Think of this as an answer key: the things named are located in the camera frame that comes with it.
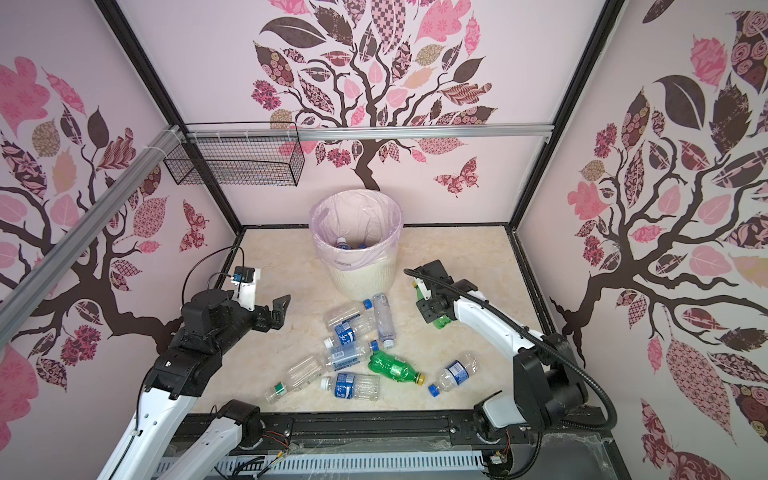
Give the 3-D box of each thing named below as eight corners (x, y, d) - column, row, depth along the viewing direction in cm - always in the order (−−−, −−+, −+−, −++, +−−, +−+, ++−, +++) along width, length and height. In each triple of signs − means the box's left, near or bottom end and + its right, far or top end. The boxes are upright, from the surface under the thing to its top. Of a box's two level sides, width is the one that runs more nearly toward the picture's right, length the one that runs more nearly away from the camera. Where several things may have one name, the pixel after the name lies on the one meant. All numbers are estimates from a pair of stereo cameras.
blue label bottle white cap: (329, 356, 87) (326, 350, 83) (323, 337, 91) (320, 330, 87) (379, 334, 91) (378, 327, 88) (371, 317, 95) (370, 310, 91)
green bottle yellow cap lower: (367, 368, 85) (366, 362, 82) (375, 353, 88) (374, 346, 84) (419, 394, 81) (420, 389, 77) (426, 377, 83) (427, 372, 80)
